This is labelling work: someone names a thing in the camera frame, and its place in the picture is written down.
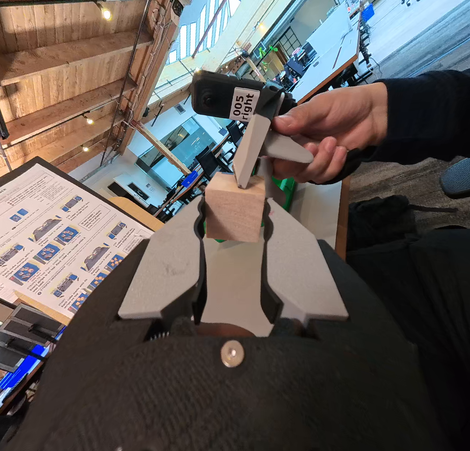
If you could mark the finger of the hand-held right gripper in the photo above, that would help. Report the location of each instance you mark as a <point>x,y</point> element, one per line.
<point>268,179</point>
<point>251,146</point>

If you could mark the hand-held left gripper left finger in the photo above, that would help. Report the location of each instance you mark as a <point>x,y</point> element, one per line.
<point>165,271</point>

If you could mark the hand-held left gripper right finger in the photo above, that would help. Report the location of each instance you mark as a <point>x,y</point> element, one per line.
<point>301,275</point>

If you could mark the green plastic bin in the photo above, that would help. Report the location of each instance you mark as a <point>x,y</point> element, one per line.
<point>284,190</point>

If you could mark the blue-taped wooden cube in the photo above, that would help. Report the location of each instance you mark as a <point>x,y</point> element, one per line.
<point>231,212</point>

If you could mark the person's right hand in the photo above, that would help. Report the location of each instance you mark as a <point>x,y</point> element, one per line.
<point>337,117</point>

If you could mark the wooden document stand white base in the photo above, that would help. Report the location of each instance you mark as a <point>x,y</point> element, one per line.
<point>139,212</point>

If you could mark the long white background table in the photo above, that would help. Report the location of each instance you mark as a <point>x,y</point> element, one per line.
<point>330,47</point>

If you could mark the printed instruction sheet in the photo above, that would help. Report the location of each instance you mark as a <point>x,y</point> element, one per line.
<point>55,245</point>

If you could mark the blue background storage crate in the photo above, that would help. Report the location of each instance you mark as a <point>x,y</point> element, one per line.
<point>367,12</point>

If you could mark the grey panel on tripod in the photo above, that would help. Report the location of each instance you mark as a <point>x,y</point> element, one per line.
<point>25,322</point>

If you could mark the person's grey shoe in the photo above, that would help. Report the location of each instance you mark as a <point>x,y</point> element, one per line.
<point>457,179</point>

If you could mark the white ceiling security camera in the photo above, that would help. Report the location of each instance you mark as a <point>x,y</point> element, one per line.
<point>178,5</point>

